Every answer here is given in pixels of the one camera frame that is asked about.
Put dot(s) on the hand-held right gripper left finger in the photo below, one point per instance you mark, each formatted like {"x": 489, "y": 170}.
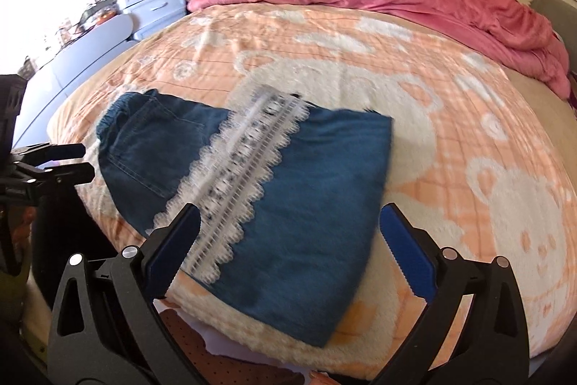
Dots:
{"x": 173, "y": 252}

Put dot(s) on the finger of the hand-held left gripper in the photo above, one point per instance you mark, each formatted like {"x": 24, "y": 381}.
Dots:
{"x": 54, "y": 152}
{"x": 67, "y": 175}

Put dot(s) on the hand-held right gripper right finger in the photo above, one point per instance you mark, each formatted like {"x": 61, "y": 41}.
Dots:
{"x": 408, "y": 252}

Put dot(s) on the denim pants with lace trim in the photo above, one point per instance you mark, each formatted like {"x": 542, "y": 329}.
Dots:
{"x": 306, "y": 209}

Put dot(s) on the person's left hand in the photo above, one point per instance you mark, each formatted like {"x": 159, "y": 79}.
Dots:
{"x": 27, "y": 222}

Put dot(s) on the pale grey rounded bench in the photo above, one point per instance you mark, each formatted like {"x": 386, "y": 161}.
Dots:
{"x": 72, "y": 64}

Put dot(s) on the peach bear print blanket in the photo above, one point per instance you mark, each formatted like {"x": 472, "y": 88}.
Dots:
{"x": 473, "y": 141}

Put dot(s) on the grey quilted headboard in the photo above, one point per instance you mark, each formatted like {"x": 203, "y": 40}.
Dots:
{"x": 556, "y": 10}

